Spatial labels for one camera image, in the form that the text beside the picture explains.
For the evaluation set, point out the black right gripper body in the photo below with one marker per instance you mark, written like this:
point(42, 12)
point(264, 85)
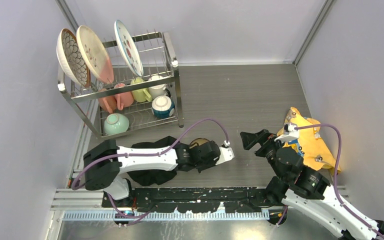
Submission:
point(267, 149)

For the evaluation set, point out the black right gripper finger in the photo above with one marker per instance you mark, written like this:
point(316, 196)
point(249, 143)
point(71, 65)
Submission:
point(263, 135)
point(248, 142)

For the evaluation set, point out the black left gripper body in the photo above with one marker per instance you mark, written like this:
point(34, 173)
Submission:
point(202, 165)

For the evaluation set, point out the brown bowl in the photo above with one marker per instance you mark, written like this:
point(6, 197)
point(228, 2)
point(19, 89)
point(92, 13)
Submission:
point(198, 142)

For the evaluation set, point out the dark blue bowl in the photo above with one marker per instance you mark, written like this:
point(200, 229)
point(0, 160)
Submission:
point(163, 107)

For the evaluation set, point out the white ribbed mug black handle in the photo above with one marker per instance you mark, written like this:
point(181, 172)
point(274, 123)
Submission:
point(158, 90)

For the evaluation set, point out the light green mug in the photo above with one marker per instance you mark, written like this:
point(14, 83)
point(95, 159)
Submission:
point(140, 95)

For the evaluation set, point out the mint green bowl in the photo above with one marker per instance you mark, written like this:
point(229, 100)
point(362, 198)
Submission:
point(116, 123)

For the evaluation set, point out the watermelon pattern plate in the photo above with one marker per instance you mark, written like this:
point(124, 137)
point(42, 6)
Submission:
point(128, 49)

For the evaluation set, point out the pink and cream plate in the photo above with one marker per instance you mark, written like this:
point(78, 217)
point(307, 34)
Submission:
point(95, 54)

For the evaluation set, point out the flower pattern brown-rim plate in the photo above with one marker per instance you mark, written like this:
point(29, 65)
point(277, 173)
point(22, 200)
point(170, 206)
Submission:
point(71, 60)

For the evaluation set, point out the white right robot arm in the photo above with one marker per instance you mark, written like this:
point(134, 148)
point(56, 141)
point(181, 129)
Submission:
point(305, 189)

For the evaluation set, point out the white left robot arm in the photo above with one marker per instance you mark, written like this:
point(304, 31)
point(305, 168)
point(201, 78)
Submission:
point(147, 164)

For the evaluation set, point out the metal dish rack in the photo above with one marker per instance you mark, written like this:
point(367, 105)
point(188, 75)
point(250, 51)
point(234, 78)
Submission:
point(160, 66)

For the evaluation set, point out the yellow cartoon cloth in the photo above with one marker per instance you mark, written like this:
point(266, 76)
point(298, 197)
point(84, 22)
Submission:
point(310, 145)

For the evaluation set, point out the black cloth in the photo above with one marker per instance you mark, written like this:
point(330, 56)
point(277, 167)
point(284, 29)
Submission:
point(155, 176)

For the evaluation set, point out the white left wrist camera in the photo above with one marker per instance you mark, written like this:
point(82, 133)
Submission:
point(226, 153)

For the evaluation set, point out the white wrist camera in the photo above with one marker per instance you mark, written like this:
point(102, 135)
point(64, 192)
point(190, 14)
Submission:
point(290, 133)
point(226, 153)

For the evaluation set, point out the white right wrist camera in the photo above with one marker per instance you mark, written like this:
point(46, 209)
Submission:
point(290, 133)

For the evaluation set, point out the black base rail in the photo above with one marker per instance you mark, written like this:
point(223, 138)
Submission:
point(198, 199)

